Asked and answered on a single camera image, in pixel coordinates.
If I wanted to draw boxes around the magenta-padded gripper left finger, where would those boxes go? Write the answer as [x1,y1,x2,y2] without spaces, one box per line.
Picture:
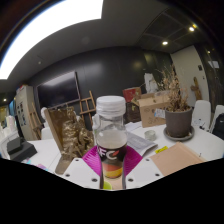
[61,145,102,190]

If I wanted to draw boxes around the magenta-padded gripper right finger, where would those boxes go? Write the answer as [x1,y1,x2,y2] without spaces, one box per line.
[123,145,164,190]

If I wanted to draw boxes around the clear bottle with black label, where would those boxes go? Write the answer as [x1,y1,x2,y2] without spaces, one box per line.
[93,95,129,191]

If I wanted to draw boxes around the yellow sticky note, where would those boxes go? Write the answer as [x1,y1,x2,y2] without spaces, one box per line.
[154,145,169,154]

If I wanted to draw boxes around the brown sculpture on wooden base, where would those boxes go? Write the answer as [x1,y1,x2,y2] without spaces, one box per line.
[43,105,95,176]

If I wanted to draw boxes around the light wooden board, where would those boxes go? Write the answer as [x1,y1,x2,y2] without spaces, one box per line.
[149,141,206,177]

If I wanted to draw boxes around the small glass jar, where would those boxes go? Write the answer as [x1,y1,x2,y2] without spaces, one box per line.
[144,129,158,142]

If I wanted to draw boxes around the colourful book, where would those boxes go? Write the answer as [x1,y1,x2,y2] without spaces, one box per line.
[21,159,49,171]

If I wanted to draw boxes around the grey plant saucer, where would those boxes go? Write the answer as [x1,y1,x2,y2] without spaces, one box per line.
[163,125,195,142]

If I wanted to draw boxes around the black case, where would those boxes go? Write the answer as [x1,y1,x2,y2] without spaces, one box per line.
[9,141,38,163]
[6,137,23,154]

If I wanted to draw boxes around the brown cardboard box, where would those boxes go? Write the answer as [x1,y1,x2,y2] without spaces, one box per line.
[131,92,171,129]

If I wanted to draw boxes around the dried plant in grey pot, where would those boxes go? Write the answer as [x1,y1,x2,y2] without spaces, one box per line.
[156,66,194,138]

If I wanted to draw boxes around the tall wooden easel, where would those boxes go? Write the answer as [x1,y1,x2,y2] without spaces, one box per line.
[29,101,45,133]

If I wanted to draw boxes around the white plaster bust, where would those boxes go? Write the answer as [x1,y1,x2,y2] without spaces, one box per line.
[39,106,50,121]

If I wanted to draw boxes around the small wooden easel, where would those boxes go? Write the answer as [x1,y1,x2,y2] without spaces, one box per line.
[78,90,98,129]

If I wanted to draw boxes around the red box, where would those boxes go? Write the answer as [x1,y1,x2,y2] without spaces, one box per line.
[122,86,143,104]

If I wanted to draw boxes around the black backpack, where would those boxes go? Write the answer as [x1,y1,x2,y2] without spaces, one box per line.
[211,113,224,141]

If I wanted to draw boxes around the white wrapped figure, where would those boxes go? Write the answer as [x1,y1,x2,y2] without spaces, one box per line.
[143,72,159,94]

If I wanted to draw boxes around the wooden figure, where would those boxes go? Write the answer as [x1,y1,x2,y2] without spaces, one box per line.
[190,76,204,101]

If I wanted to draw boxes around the ceiling spot lights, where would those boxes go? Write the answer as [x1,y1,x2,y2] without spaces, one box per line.
[161,22,199,47]

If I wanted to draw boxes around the black wall screen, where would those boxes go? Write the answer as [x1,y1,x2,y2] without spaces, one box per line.
[36,70,82,109]

